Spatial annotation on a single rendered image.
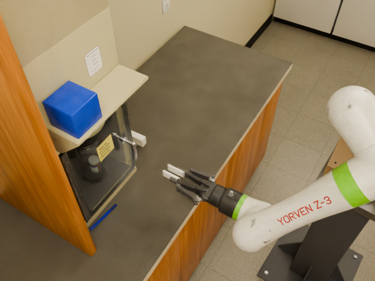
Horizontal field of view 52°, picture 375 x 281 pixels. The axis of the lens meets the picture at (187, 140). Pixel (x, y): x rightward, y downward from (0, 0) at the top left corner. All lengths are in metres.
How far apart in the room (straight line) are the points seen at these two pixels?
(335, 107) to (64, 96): 0.69
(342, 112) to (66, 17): 0.72
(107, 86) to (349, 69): 3.01
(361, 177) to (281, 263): 1.56
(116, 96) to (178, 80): 0.95
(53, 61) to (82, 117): 0.16
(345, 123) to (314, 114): 2.34
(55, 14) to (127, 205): 0.84
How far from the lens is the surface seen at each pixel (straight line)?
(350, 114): 1.02
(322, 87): 3.63
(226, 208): 1.30
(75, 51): 1.09
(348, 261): 2.65
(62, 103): 1.03
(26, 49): 0.98
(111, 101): 1.14
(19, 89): 0.87
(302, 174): 2.92
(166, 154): 1.72
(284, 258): 2.54
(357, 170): 1.04
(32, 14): 0.97
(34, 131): 0.95
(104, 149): 1.36
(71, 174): 1.28
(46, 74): 1.04
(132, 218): 1.55
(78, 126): 1.03
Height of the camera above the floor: 2.28
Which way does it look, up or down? 49 degrees down
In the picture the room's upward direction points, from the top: straight up
